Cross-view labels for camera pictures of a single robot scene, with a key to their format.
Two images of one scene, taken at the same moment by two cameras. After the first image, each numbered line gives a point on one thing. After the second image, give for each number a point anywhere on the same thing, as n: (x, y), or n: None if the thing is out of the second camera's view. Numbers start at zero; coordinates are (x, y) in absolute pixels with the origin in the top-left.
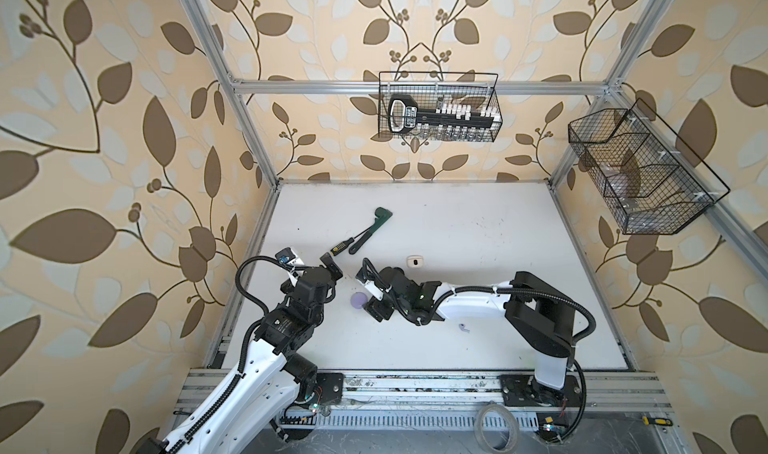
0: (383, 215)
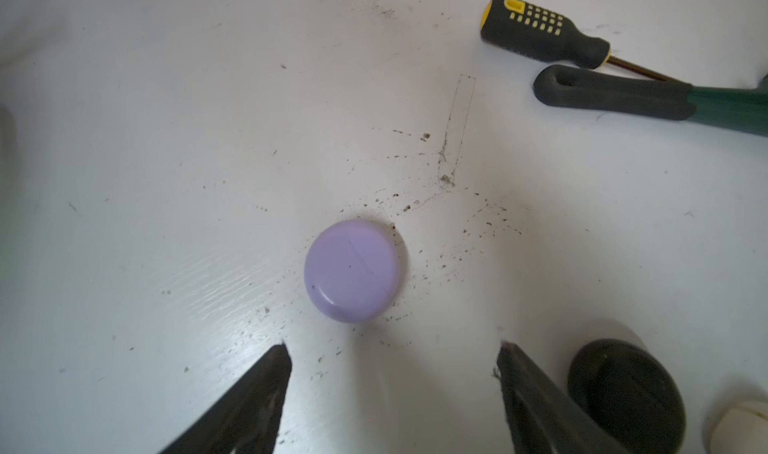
0: (737, 109)
